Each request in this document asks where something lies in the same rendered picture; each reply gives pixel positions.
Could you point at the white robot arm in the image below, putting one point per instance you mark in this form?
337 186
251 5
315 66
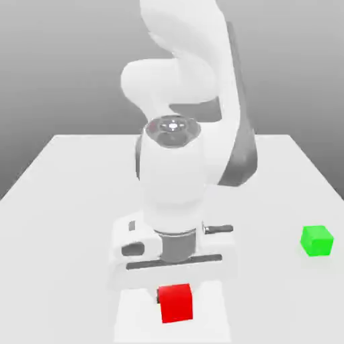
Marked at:
172 174

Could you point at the small green cube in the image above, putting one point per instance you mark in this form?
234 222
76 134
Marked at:
317 242

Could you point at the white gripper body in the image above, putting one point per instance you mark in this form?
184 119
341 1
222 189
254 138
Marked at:
172 272

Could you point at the small red cube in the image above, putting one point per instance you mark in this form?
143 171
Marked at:
176 305

